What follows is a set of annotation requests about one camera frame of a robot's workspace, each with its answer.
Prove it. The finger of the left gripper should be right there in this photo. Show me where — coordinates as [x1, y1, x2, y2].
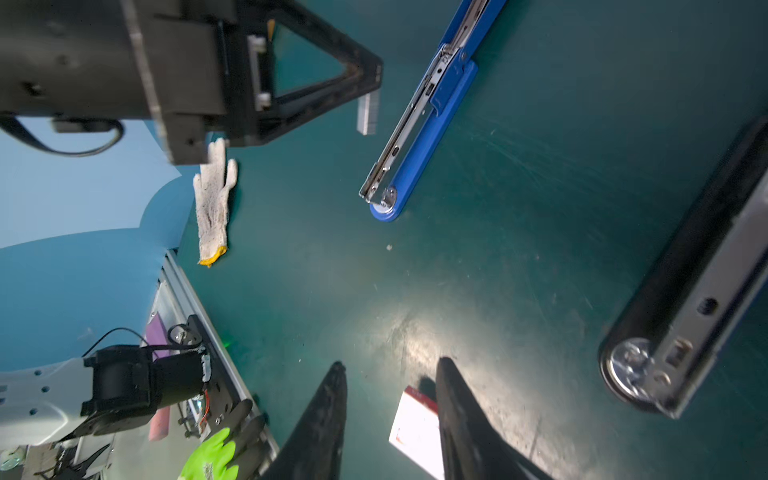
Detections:
[224, 1, 383, 146]

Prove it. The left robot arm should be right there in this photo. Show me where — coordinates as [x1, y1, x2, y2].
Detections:
[1, 1, 383, 449]

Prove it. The white cotton glove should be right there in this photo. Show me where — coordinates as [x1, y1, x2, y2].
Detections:
[193, 138, 238, 267]

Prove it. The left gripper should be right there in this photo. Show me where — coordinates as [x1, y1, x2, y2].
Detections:
[1, 1, 252, 165]

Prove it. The silver staple strip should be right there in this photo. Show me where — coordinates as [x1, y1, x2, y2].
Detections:
[356, 90, 380, 136]

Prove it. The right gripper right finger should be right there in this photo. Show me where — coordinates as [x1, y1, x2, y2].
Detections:
[436, 357, 549, 479]

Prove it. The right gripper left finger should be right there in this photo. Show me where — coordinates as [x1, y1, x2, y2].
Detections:
[262, 361, 348, 480]

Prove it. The green black work glove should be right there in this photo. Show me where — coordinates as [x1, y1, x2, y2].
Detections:
[178, 399, 269, 480]

